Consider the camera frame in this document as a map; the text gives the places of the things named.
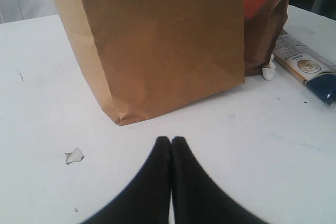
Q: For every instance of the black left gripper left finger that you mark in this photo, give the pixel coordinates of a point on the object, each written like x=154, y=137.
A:
x=146, y=199

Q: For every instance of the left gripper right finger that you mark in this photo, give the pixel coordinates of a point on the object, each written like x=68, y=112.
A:
x=196, y=197

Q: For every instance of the long noodle package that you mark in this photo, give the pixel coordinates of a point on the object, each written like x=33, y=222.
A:
x=307, y=66

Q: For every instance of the brown pouch with orange band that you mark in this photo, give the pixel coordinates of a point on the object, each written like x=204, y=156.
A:
x=263, y=23

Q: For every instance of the brown paper bag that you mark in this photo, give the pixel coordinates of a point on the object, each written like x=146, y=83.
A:
x=145, y=58

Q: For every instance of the small torn plastic scrap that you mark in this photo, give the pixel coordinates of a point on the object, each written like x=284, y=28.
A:
x=73, y=157

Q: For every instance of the white lump lower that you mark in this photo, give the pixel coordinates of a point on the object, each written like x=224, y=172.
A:
x=268, y=73

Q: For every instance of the white lump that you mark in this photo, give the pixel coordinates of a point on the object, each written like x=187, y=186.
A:
x=271, y=64
x=268, y=73

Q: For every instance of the white lump middle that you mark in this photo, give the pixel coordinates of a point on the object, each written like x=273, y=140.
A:
x=271, y=64

